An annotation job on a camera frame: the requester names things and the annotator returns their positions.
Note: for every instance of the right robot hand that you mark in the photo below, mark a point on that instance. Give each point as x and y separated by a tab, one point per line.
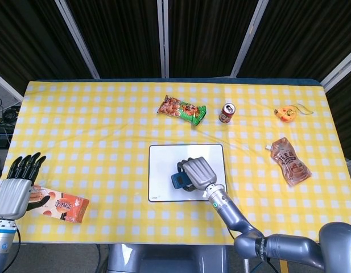
196	173

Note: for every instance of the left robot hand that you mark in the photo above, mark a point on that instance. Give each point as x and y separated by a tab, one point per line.
14	196

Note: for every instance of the small blue box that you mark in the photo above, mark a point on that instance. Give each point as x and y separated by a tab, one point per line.
179	180

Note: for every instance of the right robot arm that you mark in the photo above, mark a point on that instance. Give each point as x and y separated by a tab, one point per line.
266	233

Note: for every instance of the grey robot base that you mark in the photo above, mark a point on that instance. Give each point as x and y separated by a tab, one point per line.
166	258

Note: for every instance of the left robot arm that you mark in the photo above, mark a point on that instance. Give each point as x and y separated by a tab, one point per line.
3	241

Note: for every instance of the white board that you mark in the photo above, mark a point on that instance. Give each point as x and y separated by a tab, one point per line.
164	170

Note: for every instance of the orange snack box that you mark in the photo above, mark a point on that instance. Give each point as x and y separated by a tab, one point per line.
61	205

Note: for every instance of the orange green snack bag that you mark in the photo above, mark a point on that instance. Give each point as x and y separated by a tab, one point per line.
182	109

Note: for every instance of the red drink can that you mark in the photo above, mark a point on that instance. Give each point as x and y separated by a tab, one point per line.
227	113

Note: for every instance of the yellow checkered tablecloth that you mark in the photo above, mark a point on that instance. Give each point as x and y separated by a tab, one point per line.
107	148

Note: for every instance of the brown drink pouch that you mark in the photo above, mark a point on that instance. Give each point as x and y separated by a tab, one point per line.
289	162

